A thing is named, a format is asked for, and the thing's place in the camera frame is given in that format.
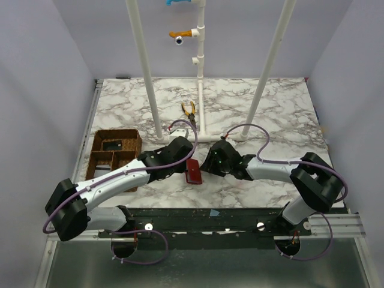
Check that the white PVC pipe frame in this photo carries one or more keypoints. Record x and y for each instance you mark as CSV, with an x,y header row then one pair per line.
x,y
199,61

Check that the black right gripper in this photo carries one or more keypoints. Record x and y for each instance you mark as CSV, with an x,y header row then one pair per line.
x,y
208,165

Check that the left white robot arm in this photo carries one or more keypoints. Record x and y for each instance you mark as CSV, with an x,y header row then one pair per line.
x,y
70,204

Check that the yellow handled pliers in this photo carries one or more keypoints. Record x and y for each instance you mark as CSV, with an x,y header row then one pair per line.
x,y
190,115

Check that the red leather card holder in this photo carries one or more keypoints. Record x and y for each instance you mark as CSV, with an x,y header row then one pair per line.
x,y
193,173

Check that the aluminium frame rail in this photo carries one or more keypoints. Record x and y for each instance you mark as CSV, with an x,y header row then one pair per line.
x,y
342,225

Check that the brown wicker basket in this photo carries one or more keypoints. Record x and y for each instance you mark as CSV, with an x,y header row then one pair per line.
x,y
116,148

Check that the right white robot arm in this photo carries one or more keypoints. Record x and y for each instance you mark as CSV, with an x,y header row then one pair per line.
x,y
317,184

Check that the blue hook on pipe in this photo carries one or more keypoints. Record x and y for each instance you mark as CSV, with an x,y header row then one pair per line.
x,y
170,2

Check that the card in basket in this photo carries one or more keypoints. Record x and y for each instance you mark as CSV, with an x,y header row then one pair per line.
x,y
101,170

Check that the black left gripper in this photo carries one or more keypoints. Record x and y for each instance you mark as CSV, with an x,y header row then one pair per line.
x,y
179,167

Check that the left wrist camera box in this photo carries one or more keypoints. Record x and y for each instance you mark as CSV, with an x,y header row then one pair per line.
x,y
178,132

